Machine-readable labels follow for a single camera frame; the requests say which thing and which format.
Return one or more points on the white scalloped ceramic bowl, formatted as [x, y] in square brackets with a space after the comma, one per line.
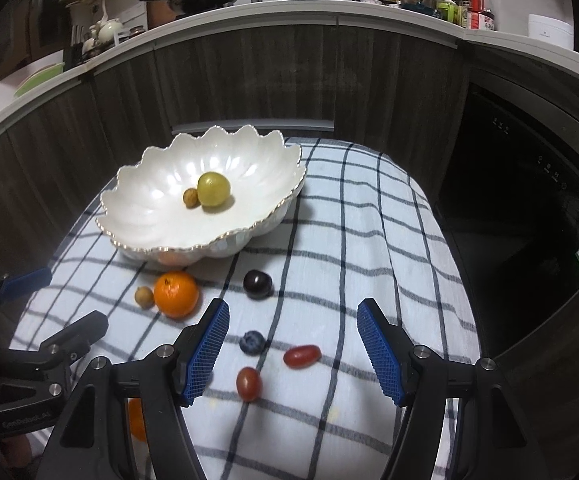
[159, 195]

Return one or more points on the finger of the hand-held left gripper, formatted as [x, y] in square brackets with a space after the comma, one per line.
[24, 281]
[77, 332]

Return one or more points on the white black checked cloth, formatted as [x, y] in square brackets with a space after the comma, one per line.
[344, 260]

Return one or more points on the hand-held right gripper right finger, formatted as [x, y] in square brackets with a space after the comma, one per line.
[380, 355]

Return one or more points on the green apple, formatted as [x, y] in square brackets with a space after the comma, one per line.
[213, 189]

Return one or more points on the dark purple plum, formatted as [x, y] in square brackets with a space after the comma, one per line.
[257, 284]

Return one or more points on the red grape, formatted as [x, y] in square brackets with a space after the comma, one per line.
[302, 356]
[248, 384]

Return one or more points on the blueberry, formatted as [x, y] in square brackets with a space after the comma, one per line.
[252, 342]

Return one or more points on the orange mandarin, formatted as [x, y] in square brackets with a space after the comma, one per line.
[137, 420]
[176, 294]

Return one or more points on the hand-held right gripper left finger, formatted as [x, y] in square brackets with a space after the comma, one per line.
[204, 355]

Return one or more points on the white teapot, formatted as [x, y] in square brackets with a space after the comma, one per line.
[110, 29]

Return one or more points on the dark wood kitchen cabinet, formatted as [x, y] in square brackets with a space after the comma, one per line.
[269, 70]

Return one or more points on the cluster of condiment bottles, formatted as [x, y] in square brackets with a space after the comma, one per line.
[477, 5]

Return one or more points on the white rice cooker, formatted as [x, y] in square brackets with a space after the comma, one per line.
[549, 32]

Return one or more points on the brown longan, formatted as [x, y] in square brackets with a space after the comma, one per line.
[144, 297]
[191, 198]

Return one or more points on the black dishwasher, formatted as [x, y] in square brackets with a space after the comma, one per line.
[519, 210]

